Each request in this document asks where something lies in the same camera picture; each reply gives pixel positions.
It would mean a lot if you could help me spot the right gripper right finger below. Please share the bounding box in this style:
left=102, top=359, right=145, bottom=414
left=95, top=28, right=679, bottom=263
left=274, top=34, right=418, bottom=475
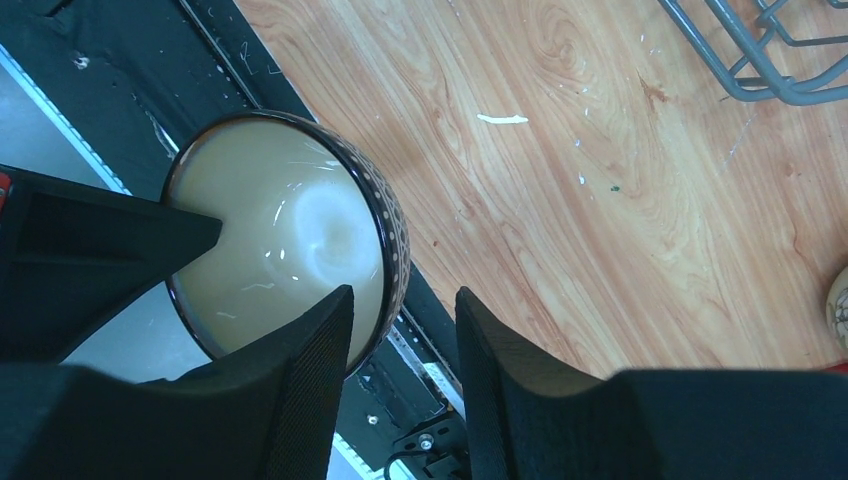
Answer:
left=455, top=288, right=847, bottom=479

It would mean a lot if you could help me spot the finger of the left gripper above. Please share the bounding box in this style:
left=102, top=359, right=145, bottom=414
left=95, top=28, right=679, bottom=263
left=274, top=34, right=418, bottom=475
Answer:
left=1, top=165, right=222, bottom=363

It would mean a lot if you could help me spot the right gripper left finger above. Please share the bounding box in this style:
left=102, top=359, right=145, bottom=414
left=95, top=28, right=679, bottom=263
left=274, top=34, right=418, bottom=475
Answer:
left=1, top=285, right=354, bottom=479

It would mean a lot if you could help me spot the black striped bowl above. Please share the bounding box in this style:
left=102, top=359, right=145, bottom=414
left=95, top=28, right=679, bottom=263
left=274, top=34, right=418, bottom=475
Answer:
left=161, top=110, right=411, bottom=374

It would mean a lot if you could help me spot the cream beige bowl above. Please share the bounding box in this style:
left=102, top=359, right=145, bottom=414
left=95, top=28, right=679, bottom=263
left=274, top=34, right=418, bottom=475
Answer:
left=825, top=268, right=848, bottom=350

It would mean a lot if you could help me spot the red white toy block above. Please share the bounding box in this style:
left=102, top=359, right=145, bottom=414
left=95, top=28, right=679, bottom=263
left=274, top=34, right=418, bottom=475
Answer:
left=824, top=361, right=848, bottom=374

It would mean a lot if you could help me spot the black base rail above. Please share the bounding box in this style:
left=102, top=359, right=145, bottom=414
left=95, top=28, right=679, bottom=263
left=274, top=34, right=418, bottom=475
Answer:
left=0, top=0, right=472, bottom=480

